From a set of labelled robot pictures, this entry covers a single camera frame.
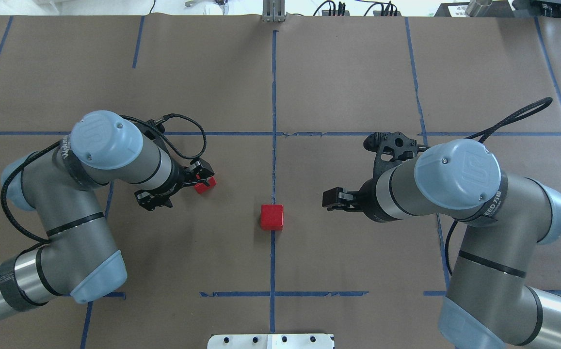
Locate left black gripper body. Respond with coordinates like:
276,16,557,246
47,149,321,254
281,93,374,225
161,163,192,197

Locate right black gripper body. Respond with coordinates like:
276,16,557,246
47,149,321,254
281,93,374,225
356,178,387,222

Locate red block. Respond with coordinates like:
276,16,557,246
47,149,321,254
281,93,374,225
259,204,284,231
194,176,217,195

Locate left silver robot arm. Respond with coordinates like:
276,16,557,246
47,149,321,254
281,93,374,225
0,110,214,321

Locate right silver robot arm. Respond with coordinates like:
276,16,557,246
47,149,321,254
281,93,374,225
322,132,561,349

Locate small metal cup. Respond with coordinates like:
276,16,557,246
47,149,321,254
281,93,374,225
465,0,493,17

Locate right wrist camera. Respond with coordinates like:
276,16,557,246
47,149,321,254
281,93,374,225
363,132,429,177

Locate aluminium frame post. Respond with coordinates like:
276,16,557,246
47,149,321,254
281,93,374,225
262,0,287,23

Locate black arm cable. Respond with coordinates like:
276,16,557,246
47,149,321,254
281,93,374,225
444,97,553,277

